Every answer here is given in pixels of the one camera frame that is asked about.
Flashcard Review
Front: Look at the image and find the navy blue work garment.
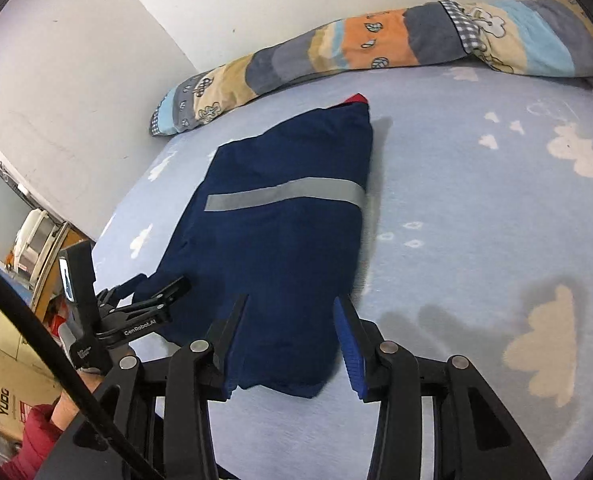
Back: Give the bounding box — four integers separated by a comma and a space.
134, 102, 374, 398

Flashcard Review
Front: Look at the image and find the red sleeve forearm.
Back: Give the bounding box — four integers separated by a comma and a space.
1, 402, 63, 480

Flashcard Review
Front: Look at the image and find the cardboard box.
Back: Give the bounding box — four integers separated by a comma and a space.
0, 312, 61, 443

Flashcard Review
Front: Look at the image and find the white rack shelf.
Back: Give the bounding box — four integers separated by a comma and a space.
12, 208, 62, 286

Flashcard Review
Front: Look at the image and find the red garment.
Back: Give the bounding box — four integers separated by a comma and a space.
344, 93, 369, 105

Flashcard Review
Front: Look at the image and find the patchwork rolled quilt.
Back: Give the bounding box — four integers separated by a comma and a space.
149, 0, 593, 136

